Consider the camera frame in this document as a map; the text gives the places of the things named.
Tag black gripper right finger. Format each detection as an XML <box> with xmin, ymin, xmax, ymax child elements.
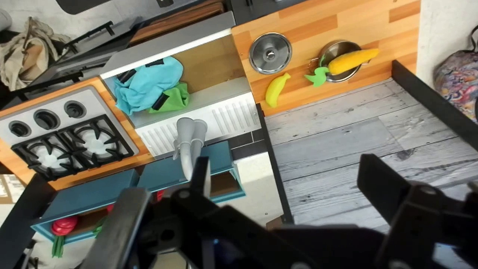
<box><xmin>358</xmin><ymin>152</ymin><xmax>478</xmax><ymax>269</ymax></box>

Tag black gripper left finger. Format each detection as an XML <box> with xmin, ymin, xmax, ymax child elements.
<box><xmin>171</xmin><ymin>155</ymin><xmax>311</xmax><ymax>269</ymax></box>

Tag grey toy kitchen tap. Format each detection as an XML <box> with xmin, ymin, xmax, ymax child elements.
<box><xmin>173</xmin><ymin>115</ymin><xmax>210</xmax><ymax>182</ymax></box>

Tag teal planter box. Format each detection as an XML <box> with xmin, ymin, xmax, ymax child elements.
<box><xmin>31</xmin><ymin>167</ymin><xmax>143</xmax><ymax>246</ymax></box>
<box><xmin>137</xmin><ymin>139</ymin><xmax>249</xmax><ymax>206</ymax></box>

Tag grey wood-print backdrop panel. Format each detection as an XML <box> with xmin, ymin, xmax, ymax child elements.
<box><xmin>262</xmin><ymin>78</ymin><xmax>478</xmax><ymax>236</ymax></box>

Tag white toy kitchen sink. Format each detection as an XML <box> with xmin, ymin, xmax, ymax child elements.
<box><xmin>99</xmin><ymin>12</ymin><xmax>265</xmax><ymax>158</ymax></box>

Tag green cloth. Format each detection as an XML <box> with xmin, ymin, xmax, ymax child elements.
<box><xmin>147</xmin><ymin>81</ymin><xmax>193</xmax><ymax>115</ymax></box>

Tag blue cloth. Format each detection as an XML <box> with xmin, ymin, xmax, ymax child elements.
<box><xmin>105</xmin><ymin>55</ymin><xmax>186</xmax><ymax>116</ymax></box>

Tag black burner grate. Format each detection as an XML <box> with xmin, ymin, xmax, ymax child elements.
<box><xmin>11</xmin><ymin>133</ymin><xmax>84</xmax><ymax>182</ymax></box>
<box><xmin>59</xmin><ymin>113</ymin><xmax>137</xmax><ymax>169</ymax></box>

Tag yellow toy banana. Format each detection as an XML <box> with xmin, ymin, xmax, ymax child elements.
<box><xmin>264</xmin><ymin>72</ymin><xmax>293</xmax><ymax>109</ymax></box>

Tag yellow toy corn green leaf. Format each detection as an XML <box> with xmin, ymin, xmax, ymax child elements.
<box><xmin>305</xmin><ymin>46</ymin><xmax>382</xmax><ymax>90</ymax></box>

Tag colourful patterned bag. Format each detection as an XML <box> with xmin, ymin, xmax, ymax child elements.
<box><xmin>432</xmin><ymin>25</ymin><xmax>478</xmax><ymax>122</ymax></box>

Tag round steel pot lid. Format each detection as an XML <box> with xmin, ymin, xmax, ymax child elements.
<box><xmin>249</xmin><ymin>31</ymin><xmax>295</xmax><ymax>76</ymax></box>

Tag small steel pot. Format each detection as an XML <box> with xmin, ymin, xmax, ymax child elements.
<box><xmin>316</xmin><ymin>39</ymin><xmax>365</xmax><ymax>84</ymax></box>

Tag black stove knob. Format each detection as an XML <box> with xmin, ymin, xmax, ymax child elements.
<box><xmin>63</xmin><ymin>99</ymin><xmax>89</xmax><ymax>119</ymax></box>
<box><xmin>8</xmin><ymin>119</ymin><xmax>34</xmax><ymax>139</ymax></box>
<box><xmin>34</xmin><ymin>107</ymin><xmax>62</xmax><ymax>131</ymax></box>

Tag grey toy stove top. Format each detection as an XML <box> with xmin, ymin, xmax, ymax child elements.
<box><xmin>0</xmin><ymin>85</ymin><xmax>143</xmax><ymax>176</ymax></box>

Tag wooden counter board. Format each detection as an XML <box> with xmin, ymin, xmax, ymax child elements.
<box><xmin>231</xmin><ymin>0</ymin><xmax>423</xmax><ymax>119</ymax></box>

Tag black metal stand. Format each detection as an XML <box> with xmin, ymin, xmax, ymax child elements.
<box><xmin>49</xmin><ymin>16</ymin><xmax>147</xmax><ymax>67</ymax></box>

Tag beige crumpled cloth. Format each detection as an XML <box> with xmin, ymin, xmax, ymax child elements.
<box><xmin>0</xmin><ymin>16</ymin><xmax>72</xmax><ymax>94</ymax></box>

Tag black frame post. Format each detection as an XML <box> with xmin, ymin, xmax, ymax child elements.
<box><xmin>255</xmin><ymin>102</ymin><xmax>296</xmax><ymax>227</ymax></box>
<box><xmin>392</xmin><ymin>58</ymin><xmax>478</xmax><ymax>152</ymax></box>

